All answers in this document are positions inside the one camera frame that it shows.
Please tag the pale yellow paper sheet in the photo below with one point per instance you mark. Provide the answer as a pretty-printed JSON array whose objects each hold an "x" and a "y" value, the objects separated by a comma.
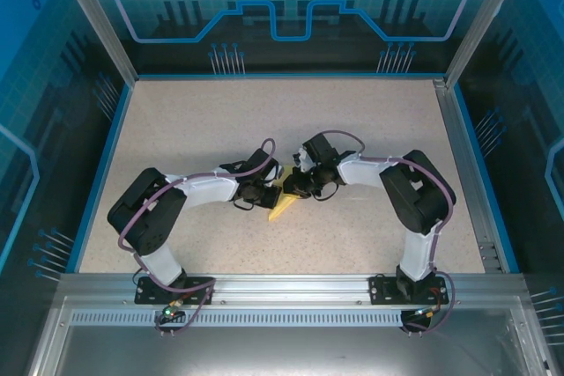
[{"x": 282, "y": 208}]

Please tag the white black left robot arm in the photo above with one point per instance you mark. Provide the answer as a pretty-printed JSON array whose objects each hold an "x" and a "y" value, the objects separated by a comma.
[{"x": 207, "y": 193}]

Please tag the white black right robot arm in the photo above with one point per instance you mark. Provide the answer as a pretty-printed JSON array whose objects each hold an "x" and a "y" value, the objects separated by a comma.
[{"x": 416, "y": 252}]

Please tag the grey metal sheet panel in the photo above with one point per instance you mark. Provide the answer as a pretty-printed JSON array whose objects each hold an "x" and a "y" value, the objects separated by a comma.
[{"x": 282, "y": 349}]

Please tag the blue table edge strip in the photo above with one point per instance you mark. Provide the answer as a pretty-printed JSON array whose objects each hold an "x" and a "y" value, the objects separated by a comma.
[
  {"x": 99, "y": 178},
  {"x": 487, "y": 182}
]

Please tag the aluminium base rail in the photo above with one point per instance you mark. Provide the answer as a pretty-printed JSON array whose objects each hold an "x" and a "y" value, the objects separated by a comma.
[{"x": 291, "y": 288}]

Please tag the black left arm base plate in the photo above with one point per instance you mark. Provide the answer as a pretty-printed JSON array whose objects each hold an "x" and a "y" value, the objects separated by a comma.
[{"x": 198, "y": 290}]

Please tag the blue printed circuit wall panel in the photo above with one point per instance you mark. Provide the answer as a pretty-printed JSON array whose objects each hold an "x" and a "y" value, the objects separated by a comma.
[{"x": 286, "y": 59}]

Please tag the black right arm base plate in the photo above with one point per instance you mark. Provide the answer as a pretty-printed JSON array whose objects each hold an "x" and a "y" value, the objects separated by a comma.
[{"x": 381, "y": 290}]

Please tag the aluminium side rail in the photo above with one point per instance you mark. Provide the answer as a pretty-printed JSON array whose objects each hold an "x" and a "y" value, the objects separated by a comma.
[{"x": 462, "y": 164}]

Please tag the blue printed side wall panel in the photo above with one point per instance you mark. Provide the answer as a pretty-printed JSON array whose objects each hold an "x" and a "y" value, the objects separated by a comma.
[
  {"x": 529, "y": 129},
  {"x": 44, "y": 129}
]

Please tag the aluminium frame post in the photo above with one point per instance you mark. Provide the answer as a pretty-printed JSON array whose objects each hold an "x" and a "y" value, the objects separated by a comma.
[
  {"x": 101, "y": 24},
  {"x": 484, "y": 19}
]

